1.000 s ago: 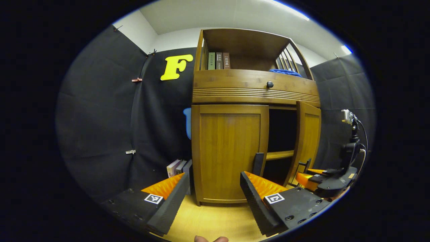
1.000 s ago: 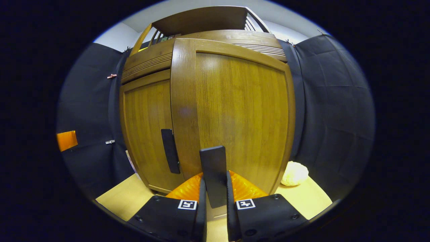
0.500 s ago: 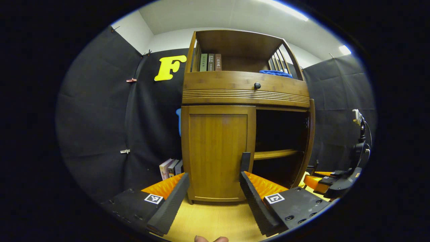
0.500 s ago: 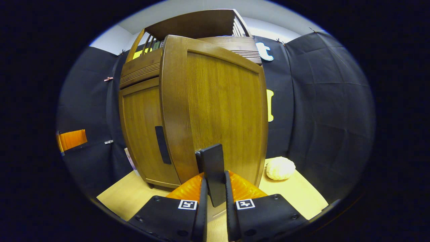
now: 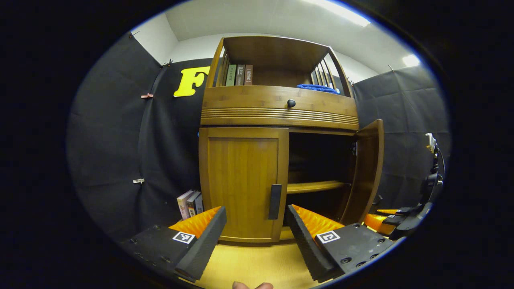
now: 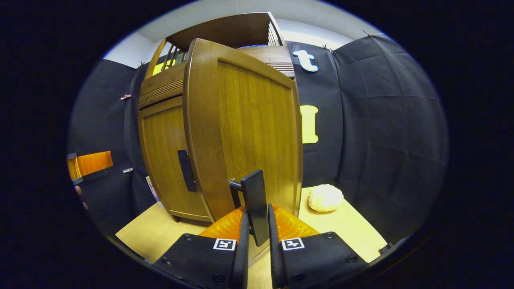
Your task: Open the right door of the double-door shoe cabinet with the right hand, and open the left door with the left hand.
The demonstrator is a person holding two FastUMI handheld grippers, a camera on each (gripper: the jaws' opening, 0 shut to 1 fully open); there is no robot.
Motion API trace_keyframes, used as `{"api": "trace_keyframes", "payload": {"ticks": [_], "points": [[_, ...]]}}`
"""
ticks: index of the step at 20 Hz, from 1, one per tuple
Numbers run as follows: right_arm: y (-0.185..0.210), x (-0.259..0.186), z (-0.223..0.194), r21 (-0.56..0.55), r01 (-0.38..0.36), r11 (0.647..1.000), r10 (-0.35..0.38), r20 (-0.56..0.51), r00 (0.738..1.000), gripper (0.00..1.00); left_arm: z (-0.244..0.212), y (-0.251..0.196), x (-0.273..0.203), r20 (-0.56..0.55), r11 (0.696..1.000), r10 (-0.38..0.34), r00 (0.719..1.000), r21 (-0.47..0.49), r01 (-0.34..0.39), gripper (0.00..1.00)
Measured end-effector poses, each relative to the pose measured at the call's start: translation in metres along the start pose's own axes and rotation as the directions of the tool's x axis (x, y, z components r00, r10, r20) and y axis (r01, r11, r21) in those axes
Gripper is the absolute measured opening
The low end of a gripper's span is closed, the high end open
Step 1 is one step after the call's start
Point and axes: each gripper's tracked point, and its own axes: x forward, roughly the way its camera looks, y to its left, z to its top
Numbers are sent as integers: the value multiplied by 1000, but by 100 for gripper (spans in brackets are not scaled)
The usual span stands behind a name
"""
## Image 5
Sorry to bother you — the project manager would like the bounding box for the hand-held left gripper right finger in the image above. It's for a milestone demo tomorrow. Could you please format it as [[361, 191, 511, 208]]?
[[287, 204, 396, 283]]

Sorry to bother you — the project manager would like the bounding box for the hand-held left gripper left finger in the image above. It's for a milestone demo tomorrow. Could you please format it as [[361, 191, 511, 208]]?
[[120, 206, 227, 281]]

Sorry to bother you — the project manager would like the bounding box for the wooden cabinet door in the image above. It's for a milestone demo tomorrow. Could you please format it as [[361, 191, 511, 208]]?
[[199, 127, 290, 243], [341, 119, 385, 226]]

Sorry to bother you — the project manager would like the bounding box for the wooden double-door shoe cabinet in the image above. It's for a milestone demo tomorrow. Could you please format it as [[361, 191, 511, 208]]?
[[198, 35, 360, 244]]

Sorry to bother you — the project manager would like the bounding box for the grey book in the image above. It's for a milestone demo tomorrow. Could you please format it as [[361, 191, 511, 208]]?
[[187, 191, 201, 218]]

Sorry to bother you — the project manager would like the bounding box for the pale pink book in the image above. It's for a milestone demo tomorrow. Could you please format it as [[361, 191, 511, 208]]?
[[177, 190, 195, 220]]

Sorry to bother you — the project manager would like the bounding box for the wooden inner shelf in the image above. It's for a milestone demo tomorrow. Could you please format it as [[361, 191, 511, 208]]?
[[287, 181, 351, 195]]

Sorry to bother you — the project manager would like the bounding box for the black backdrop cloth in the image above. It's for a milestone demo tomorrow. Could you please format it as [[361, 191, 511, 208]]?
[[66, 32, 452, 242]]

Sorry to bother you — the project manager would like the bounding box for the blue folded cloth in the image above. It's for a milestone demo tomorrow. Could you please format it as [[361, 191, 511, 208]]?
[[297, 84, 340, 95]]

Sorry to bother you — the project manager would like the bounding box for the black left door handle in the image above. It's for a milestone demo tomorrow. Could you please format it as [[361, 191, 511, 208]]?
[[268, 184, 282, 220]]

